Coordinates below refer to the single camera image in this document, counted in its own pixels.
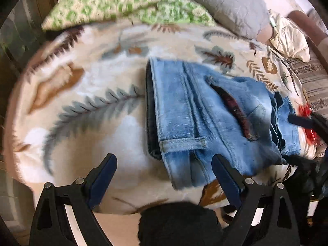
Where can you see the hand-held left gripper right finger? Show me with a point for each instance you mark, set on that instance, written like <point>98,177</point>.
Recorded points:
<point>228,179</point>

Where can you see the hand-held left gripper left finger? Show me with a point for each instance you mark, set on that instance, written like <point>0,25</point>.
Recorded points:
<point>101,182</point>

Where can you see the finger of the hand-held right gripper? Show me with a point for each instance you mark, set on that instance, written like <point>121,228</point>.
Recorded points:
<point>298,161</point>
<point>303,121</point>

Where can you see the blue denim pants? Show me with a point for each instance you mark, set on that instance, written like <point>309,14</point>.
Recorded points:
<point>192,112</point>

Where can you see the red glass bowl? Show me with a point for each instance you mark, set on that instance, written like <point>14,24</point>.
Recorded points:
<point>305,110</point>

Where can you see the leaf printed blanket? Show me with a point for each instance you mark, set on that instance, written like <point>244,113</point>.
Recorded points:
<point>102,143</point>

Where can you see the brown striped sofa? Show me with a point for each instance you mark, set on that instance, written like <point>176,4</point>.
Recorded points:
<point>314,76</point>

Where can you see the dark cloth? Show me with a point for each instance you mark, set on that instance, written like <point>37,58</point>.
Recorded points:
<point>179,225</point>

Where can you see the cream crumpled cloth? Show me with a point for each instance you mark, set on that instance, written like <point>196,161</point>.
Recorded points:
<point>289,38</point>

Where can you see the pink pillow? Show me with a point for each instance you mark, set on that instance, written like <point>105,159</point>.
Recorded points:
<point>265,33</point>

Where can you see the grey pillow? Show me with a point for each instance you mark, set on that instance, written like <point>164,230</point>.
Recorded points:
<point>225,2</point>

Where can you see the dark patterned door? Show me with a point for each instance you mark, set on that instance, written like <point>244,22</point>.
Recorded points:
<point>12,38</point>

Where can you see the green checked cloth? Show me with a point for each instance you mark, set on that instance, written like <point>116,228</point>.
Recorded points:
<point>102,2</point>

